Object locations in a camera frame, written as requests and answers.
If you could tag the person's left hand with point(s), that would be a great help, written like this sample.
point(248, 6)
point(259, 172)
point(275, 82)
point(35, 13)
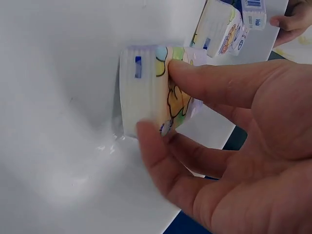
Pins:
point(298, 22)

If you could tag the person's right hand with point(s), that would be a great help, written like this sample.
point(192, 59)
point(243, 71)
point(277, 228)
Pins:
point(273, 136)

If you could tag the person's left fingers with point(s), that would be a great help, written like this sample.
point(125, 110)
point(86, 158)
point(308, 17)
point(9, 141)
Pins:
point(286, 23)

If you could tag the person's right fingers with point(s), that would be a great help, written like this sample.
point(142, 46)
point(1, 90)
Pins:
point(161, 158)

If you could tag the person's right thumb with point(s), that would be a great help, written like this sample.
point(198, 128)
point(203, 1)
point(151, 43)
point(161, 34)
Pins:
point(214, 80)

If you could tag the cartoon print tissue packet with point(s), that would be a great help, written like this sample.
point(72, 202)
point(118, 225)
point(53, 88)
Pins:
point(139, 102)
point(215, 26)

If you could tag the purple packet with barcode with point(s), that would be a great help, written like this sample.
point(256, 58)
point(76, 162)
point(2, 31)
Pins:
point(254, 14)

